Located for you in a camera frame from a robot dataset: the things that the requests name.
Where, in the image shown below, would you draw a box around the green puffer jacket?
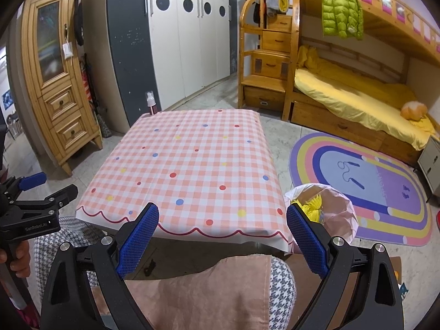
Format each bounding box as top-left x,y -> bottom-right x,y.
321,0 -> 364,40

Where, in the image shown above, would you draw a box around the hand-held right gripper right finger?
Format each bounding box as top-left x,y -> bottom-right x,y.
286,202 -> 404,330

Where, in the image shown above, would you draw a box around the dark long bundle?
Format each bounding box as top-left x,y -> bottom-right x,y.
81,53 -> 112,138

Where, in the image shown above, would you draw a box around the wooden cabinet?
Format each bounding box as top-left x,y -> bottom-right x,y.
19,0 -> 104,176

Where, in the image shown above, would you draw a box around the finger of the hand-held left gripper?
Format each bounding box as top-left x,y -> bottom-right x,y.
3,172 -> 48,200
10,184 -> 79,218

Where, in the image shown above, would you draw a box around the person's pink garment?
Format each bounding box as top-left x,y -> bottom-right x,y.
122,252 -> 272,330

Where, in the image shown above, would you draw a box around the pink bag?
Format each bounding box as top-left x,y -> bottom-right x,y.
284,184 -> 359,248

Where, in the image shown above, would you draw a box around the yellow bed sheet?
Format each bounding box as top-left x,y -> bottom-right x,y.
295,45 -> 435,150

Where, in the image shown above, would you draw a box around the pink spray bottle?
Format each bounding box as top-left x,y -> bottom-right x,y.
145,91 -> 159,117

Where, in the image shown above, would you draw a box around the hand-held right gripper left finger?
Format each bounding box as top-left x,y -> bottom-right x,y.
40,202 -> 160,330

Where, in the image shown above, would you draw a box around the person's left hand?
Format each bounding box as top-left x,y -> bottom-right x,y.
10,239 -> 31,279

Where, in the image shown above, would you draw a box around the pink checked tablecloth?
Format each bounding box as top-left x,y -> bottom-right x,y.
76,108 -> 296,253

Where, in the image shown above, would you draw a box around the grey bedside cabinet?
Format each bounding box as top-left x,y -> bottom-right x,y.
417,134 -> 440,193

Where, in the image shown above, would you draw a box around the wooden bunk bed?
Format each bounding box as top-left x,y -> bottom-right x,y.
282,0 -> 440,166

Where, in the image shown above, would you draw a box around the pink bunk bedding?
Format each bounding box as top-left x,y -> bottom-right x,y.
318,0 -> 440,54

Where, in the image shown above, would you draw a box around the yellow wrapper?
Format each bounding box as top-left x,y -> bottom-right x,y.
290,194 -> 325,222

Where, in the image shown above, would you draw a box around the orange plush toy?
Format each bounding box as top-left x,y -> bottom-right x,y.
400,101 -> 428,121

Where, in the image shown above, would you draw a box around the white and grey wardrobe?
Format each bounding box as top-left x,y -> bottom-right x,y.
81,0 -> 238,134

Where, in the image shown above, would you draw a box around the rainbow oval rug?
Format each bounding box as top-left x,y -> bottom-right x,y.
289,131 -> 434,247

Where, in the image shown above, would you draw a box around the brown cardboard piece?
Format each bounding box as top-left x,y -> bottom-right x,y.
388,256 -> 403,282

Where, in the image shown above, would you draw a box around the wooden stair drawers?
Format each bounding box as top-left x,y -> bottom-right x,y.
237,0 -> 299,112

